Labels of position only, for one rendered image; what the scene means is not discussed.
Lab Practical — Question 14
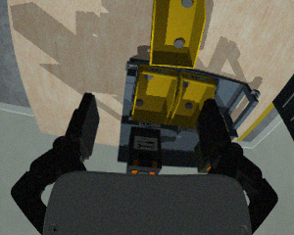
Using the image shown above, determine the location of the yellow bin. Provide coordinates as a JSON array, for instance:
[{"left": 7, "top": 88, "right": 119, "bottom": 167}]
[
  {"left": 131, "top": 64, "right": 178, "bottom": 124},
  {"left": 150, "top": 0, "right": 206, "bottom": 69},
  {"left": 166, "top": 71, "right": 216, "bottom": 128}
]

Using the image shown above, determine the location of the dark green case with orange latches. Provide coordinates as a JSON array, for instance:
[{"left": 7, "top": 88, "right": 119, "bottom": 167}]
[{"left": 194, "top": 141, "right": 211, "bottom": 173}]

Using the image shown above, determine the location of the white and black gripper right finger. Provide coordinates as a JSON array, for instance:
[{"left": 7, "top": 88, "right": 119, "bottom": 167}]
[{"left": 196, "top": 99, "right": 278, "bottom": 235}]

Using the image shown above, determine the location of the black case with orange latches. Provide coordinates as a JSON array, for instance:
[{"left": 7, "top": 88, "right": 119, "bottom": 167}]
[{"left": 126, "top": 126, "right": 162, "bottom": 174}]

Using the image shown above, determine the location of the dark grey bin shelf rack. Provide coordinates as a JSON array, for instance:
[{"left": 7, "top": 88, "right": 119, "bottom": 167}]
[{"left": 118, "top": 58, "right": 261, "bottom": 168}]

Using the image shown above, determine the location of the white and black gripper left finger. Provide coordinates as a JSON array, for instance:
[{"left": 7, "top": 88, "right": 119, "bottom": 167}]
[{"left": 11, "top": 93, "right": 100, "bottom": 235}]

